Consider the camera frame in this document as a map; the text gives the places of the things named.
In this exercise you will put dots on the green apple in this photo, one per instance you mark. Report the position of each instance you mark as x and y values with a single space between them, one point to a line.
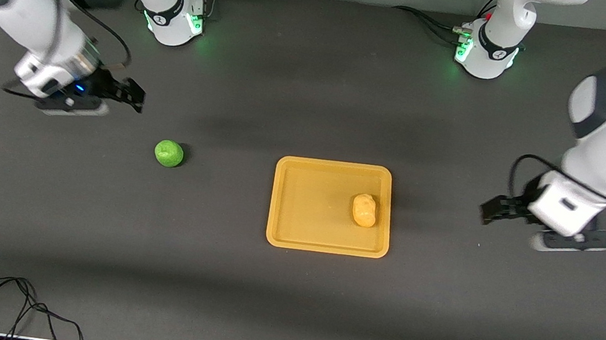
169 153

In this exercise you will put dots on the yellow rectangular tray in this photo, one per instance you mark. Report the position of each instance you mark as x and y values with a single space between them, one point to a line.
315 207

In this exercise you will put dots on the yellow potato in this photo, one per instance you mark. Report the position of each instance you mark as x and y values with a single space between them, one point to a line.
365 210

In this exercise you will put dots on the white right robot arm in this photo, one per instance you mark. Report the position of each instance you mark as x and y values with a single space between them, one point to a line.
37 12

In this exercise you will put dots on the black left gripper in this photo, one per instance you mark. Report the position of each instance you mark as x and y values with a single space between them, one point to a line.
515 206

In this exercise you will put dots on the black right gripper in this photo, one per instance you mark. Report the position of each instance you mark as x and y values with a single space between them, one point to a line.
105 84

